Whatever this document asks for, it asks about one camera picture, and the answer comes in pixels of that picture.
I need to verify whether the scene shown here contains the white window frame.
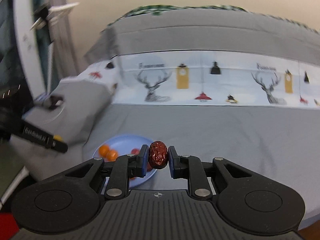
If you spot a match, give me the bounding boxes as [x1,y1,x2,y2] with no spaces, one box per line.
[11,0,54,98]

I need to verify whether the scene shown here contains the dark red jujube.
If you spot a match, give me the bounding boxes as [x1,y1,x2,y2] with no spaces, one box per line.
[148,141,168,170]

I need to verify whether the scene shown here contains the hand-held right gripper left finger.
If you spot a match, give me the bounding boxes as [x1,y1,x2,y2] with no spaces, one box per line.
[62,144,150,200]

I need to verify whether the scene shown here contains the grey quilt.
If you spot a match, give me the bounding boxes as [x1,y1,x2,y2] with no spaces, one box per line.
[84,7,320,68]

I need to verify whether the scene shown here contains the white black bracket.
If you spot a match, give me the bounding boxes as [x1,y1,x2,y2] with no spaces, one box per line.
[30,2,80,30]

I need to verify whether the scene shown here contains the green checkered cloth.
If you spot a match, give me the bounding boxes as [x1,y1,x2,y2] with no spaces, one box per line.
[110,4,320,34]

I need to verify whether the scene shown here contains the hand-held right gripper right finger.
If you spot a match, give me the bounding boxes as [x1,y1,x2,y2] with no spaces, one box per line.
[168,145,253,198]

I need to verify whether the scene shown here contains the white cable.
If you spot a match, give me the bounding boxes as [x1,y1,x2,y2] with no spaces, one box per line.
[41,104,66,126]

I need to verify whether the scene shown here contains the deer print blanket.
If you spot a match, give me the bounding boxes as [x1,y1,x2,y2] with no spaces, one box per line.
[77,50,320,109]

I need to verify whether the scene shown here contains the grey bed sheet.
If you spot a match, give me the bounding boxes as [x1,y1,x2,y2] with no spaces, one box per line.
[85,104,320,229]

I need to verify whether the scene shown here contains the grey pillow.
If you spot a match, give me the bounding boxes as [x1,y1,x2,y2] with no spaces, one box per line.
[22,79,116,146]

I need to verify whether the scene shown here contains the red object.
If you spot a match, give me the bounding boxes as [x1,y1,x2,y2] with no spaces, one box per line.
[0,212,19,240]

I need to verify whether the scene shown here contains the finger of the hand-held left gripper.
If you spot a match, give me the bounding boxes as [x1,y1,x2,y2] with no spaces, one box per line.
[51,135,68,153]

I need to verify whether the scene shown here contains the large orange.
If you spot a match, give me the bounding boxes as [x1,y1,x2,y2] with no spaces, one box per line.
[106,149,119,162]

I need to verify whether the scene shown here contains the grey curtain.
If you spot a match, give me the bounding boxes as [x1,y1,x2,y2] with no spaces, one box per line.
[47,0,80,80]

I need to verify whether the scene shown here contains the blue plate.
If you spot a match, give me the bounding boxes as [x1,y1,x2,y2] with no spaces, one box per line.
[92,135,158,188]

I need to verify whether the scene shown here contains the black charger plug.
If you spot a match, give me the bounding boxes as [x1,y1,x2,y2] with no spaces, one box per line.
[46,96,65,109]

